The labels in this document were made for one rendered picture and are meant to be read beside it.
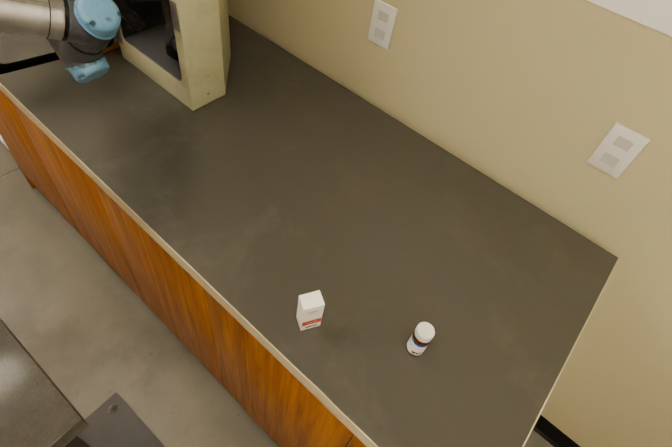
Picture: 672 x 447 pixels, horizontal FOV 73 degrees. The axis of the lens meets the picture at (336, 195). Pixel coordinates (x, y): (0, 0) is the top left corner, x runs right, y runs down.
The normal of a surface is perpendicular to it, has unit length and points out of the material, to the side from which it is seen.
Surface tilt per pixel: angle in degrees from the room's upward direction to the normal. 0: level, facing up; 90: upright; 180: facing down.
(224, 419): 0
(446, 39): 90
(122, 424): 0
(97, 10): 42
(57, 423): 0
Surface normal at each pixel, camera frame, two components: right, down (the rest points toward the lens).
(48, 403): 0.12, -0.65
